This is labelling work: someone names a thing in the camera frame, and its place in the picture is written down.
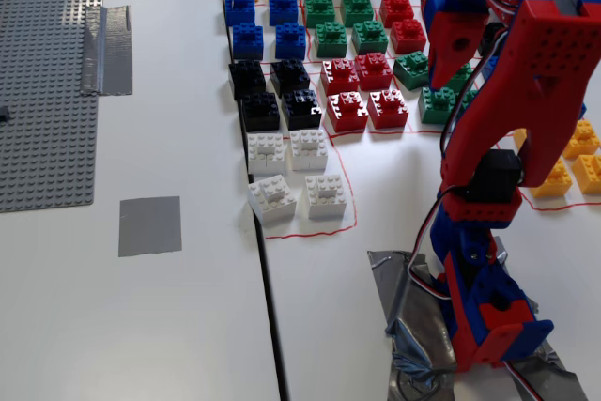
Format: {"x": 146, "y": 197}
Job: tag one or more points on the blue and red gripper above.
{"x": 450, "y": 46}

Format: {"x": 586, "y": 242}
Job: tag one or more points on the black Lego block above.
{"x": 246, "y": 81}
{"x": 301, "y": 111}
{"x": 288, "y": 78}
{"x": 260, "y": 112}

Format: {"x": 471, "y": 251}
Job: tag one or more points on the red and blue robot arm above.
{"x": 540, "y": 67}

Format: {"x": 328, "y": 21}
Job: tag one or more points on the green Lego block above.
{"x": 370, "y": 37}
{"x": 460, "y": 79}
{"x": 357, "y": 9}
{"x": 411, "y": 72}
{"x": 436, "y": 107}
{"x": 469, "y": 100}
{"x": 331, "y": 39}
{"x": 319, "y": 11}

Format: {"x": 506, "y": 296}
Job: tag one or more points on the blue Lego block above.
{"x": 283, "y": 9}
{"x": 290, "y": 41}
{"x": 490, "y": 67}
{"x": 583, "y": 112}
{"x": 248, "y": 41}
{"x": 239, "y": 9}

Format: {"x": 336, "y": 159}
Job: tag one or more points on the red Lego block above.
{"x": 407, "y": 37}
{"x": 346, "y": 113}
{"x": 388, "y": 110}
{"x": 396, "y": 11}
{"x": 374, "y": 71}
{"x": 339, "y": 78}

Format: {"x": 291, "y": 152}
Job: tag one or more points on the white Lego block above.
{"x": 308, "y": 151}
{"x": 266, "y": 154}
{"x": 272, "y": 201}
{"x": 326, "y": 196}

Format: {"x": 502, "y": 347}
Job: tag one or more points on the grey tape square marker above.
{"x": 150, "y": 226}

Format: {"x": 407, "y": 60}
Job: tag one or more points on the grey Lego baseplate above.
{"x": 47, "y": 67}

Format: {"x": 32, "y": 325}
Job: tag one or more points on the crumpled grey duct tape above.
{"x": 413, "y": 326}

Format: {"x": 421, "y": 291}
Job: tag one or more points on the grey duct tape strip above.
{"x": 108, "y": 49}

